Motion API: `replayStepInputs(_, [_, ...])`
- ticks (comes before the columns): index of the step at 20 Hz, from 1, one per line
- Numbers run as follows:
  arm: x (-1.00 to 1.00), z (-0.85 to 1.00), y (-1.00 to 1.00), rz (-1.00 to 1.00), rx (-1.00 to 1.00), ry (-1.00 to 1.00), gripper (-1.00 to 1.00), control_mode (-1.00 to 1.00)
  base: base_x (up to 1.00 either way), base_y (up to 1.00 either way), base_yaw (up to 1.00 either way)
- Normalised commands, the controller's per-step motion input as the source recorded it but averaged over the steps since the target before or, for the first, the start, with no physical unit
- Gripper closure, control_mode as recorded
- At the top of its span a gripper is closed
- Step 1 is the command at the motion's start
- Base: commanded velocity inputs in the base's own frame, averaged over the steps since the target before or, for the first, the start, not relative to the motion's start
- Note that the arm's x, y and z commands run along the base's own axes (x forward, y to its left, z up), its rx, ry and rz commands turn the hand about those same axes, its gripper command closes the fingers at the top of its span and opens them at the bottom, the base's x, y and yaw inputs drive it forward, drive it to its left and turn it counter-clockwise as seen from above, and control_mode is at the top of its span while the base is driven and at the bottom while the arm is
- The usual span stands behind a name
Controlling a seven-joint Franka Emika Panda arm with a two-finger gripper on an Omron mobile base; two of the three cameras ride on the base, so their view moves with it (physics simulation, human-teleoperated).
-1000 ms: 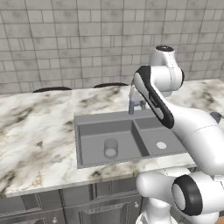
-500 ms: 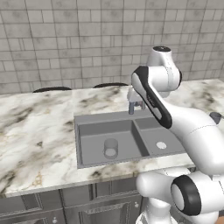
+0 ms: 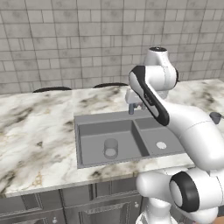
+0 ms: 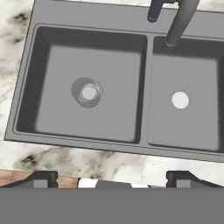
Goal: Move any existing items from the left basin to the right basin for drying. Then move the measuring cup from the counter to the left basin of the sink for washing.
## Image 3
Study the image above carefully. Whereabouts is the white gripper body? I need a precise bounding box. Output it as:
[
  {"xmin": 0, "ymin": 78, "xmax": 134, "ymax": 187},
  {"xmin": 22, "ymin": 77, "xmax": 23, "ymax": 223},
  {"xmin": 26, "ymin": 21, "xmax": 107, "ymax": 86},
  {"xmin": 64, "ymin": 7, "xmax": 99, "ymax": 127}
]
[{"xmin": 124, "ymin": 87, "xmax": 144, "ymax": 106}]

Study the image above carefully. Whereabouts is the grey double basin sink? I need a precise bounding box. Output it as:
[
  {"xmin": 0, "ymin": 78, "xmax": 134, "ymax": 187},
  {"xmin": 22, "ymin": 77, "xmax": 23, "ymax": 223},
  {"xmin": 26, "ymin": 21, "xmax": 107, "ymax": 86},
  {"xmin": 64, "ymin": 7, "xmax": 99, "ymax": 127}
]
[{"xmin": 73, "ymin": 111, "xmax": 188, "ymax": 170}]

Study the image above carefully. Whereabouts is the grey measuring cup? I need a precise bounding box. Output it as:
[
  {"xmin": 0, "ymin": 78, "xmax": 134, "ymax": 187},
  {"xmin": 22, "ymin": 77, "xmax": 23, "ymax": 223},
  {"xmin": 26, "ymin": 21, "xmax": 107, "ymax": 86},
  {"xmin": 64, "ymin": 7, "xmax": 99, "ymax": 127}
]
[{"xmin": 208, "ymin": 111, "xmax": 223, "ymax": 125}]

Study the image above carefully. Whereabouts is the grey sink cupboard panel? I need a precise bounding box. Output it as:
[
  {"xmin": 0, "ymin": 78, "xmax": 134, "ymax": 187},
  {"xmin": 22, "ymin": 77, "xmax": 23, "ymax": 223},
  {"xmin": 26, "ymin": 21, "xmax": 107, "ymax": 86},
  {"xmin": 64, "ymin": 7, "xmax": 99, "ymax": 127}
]
[{"xmin": 60, "ymin": 176, "xmax": 142, "ymax": 208}]

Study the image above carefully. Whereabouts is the clear drinking glass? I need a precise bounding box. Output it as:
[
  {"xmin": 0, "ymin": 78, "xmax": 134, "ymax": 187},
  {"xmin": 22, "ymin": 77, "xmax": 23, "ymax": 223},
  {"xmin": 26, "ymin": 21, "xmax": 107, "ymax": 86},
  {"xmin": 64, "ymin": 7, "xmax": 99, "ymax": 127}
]
[{"xmin": 102, "ymin": 137, "xmax": 120, "ymax": 160}]

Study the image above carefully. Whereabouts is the grey cupboard door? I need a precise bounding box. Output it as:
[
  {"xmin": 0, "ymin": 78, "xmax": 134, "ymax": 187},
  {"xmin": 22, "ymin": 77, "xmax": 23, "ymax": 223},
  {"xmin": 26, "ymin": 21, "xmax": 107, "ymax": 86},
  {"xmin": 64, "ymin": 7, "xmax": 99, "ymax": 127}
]
[
  {"xmin": 0, "ymin": 208, "xmax": 67, "ymax": 224},
  {"xmin": 63, "ymin": 194, "xmax": 144, "ymax": 224}
]

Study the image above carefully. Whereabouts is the grey drawer front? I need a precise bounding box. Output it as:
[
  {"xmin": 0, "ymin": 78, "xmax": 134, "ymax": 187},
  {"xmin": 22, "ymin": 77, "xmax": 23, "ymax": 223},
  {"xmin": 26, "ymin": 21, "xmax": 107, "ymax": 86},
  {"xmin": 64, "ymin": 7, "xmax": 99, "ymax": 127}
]
[{"xmin": 0, "ymin": 190, "xmax": 63, "ymax": 218}]

